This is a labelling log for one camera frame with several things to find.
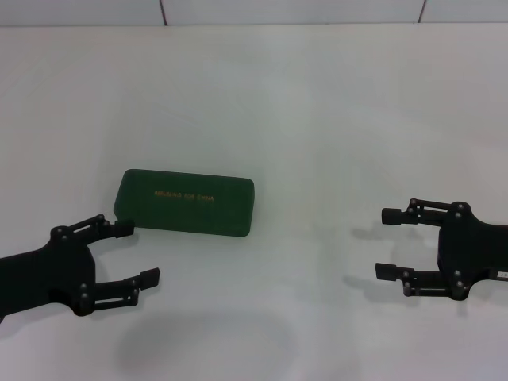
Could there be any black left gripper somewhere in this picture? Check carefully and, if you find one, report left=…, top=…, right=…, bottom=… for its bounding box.
left=0, top=214, right=162, bottom=323

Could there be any green glasses case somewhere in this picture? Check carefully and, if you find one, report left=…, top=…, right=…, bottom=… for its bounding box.
left=113, top=168, right=255, bottom=239

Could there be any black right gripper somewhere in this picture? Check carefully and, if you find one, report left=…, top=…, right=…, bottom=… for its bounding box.
left=375, top=198, right=508, bottom=302

